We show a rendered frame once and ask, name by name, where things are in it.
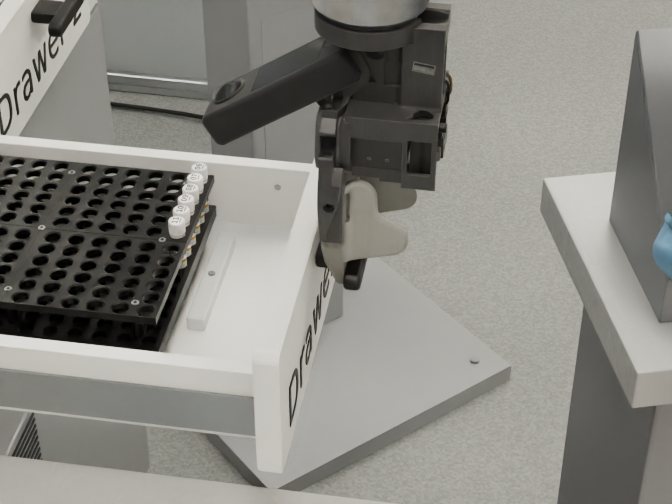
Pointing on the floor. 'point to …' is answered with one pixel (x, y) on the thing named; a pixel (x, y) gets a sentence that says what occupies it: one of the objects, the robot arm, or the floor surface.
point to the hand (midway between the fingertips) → (336, 251)
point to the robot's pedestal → (611, 358)
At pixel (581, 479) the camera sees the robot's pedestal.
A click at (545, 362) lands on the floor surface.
